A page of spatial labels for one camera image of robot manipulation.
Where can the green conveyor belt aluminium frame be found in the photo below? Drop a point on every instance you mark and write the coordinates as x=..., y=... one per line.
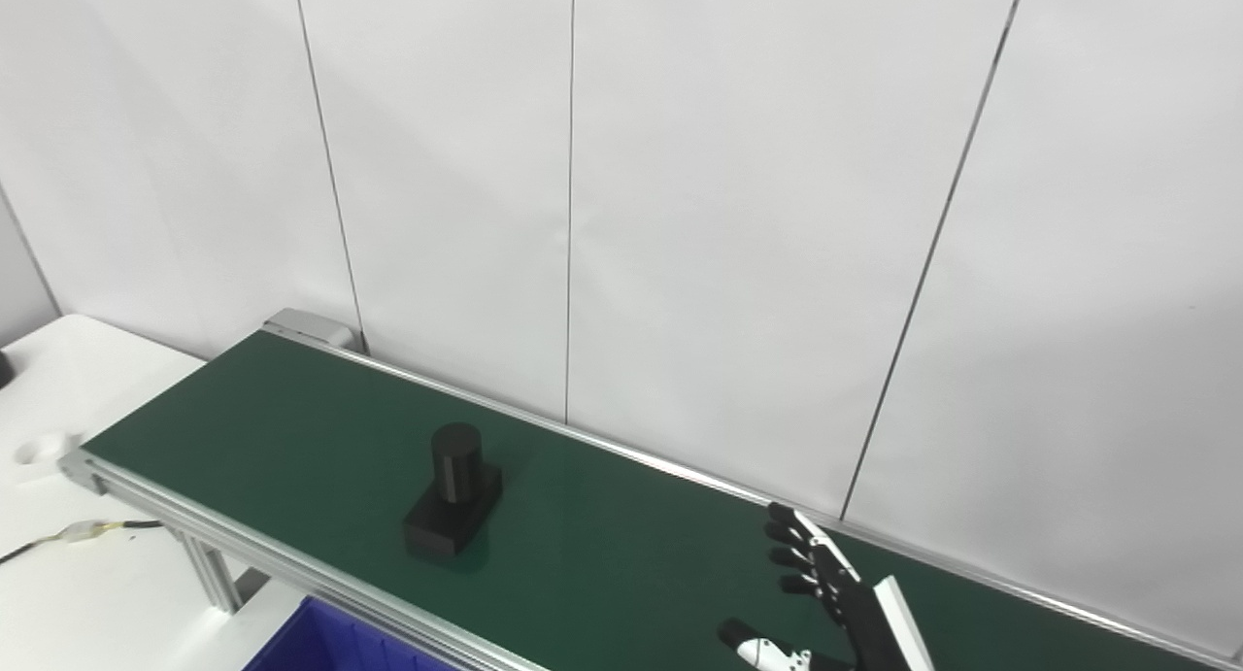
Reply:
x=621, y=535

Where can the black cylinder-on-block part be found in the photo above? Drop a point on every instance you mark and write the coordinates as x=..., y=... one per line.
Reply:
x=454, y=486

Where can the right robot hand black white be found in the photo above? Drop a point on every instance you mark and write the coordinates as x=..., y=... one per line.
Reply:
x=869, y=622

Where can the blue bin with white parts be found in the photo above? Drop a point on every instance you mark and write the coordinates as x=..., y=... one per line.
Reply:
x=330, y=647

